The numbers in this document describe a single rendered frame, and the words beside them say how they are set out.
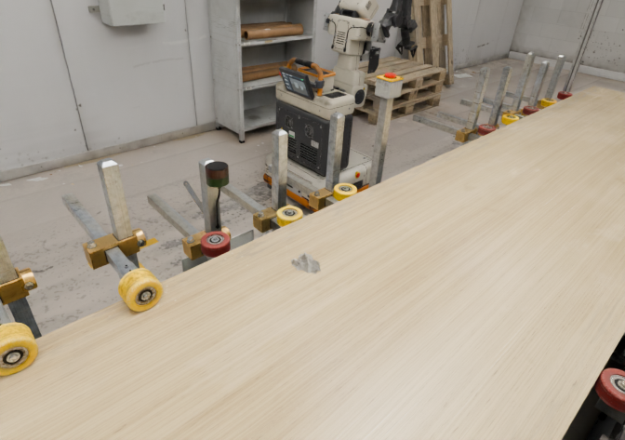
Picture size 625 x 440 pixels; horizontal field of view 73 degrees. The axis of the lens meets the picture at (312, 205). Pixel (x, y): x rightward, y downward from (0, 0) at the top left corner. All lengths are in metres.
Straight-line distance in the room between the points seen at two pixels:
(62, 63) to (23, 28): 0.31
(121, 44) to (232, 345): 3.20
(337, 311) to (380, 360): 0.16
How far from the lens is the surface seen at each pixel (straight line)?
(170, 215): 1.42
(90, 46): 3.79
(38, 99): 3.77
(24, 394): 0.98
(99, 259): 1.14
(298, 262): 1.10
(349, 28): 2.94
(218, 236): 1.22
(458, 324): 1.04
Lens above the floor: 1.61
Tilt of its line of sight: 31 degrees down
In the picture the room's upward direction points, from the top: 3 degrees clockwise
